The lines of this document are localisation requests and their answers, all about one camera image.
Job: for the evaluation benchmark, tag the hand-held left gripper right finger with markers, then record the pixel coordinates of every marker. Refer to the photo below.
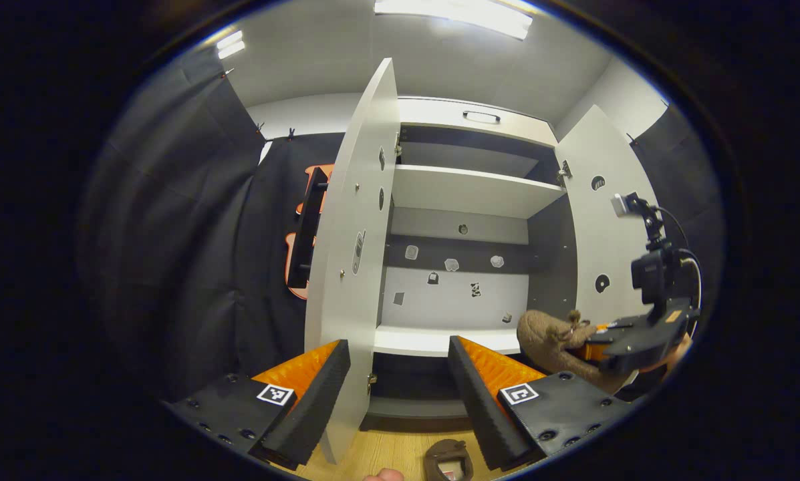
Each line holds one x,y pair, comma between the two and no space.
480,401

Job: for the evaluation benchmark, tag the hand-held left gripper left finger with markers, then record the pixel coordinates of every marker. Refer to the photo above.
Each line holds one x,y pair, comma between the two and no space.
313,407

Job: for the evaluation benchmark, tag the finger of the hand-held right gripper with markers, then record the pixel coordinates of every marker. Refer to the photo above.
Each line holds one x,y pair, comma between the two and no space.
595,352

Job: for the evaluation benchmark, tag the brown fluffy shoe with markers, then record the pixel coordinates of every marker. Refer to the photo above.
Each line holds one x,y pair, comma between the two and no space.
547,341
448,461

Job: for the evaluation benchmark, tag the cabinet door with cat sticker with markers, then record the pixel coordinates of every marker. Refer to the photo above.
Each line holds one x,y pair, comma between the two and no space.
600,234

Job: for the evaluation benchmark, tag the white shoe cabinet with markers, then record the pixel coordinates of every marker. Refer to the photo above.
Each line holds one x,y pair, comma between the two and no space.
473,190

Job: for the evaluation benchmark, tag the cabinet door with phone sticker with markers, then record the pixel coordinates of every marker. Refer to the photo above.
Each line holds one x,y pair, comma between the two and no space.
353,200

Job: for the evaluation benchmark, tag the metal cabinet door hinge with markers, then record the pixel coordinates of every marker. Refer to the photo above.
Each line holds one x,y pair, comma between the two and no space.
565,172
371,382
397,145

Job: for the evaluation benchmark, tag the white cabinet drawer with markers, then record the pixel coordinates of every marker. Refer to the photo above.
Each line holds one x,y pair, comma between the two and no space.
433,113

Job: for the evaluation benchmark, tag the black backdrop cloth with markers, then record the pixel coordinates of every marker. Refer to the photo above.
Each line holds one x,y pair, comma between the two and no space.
186,234
687,174

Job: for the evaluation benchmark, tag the long ceiling light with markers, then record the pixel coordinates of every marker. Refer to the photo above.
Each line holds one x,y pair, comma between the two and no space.
453,13

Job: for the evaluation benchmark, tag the twin tube ceiling light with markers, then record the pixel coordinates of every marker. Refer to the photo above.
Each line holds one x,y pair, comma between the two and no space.
230,44

